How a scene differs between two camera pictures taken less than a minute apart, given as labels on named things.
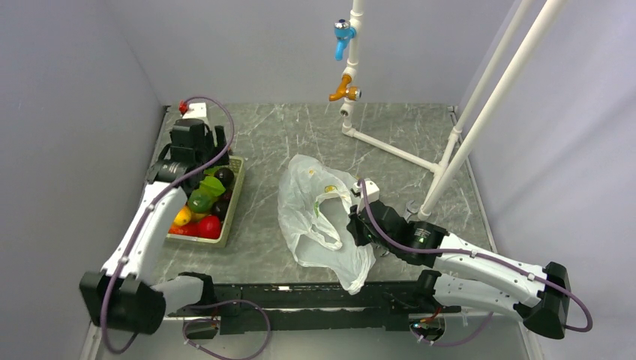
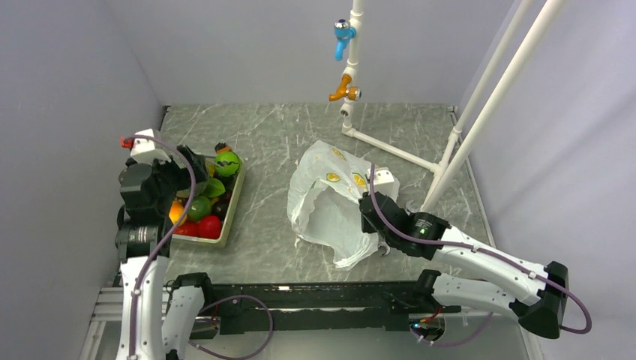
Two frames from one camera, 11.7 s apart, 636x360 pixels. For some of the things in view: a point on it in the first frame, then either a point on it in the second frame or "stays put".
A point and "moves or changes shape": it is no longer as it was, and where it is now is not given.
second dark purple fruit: [219, 208] stays put
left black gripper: [219, 140] -> [197, 163]
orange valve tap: [352, 93] stays put
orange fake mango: [183, 216] stays put
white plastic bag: [314, 203] moves or changes shape
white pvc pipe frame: [461, 141] stays put
